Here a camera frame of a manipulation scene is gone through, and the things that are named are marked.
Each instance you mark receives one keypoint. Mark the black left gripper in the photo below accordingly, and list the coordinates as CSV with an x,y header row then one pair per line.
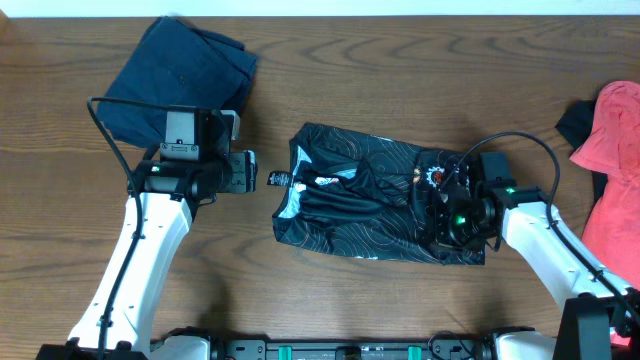
x,y
243,177

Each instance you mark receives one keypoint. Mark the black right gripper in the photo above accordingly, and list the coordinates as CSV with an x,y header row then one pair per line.
x,y
440,216

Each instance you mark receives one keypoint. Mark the black orange patterned jersey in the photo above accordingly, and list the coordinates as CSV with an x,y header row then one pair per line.
x,y
358,195

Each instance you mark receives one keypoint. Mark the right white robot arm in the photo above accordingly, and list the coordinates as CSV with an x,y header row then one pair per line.
x,y
600,310

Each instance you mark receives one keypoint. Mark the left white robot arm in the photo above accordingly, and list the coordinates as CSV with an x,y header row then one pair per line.
x,y
159,213

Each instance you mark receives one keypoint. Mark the folded navy blue garment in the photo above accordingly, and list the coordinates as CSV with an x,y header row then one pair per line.
x,y
175,64

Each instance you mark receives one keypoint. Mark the red mesh garment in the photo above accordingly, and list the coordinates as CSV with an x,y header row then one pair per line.
x,y
612,148

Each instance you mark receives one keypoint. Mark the black garment under red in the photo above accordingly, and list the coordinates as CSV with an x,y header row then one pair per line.
x,y
575,126

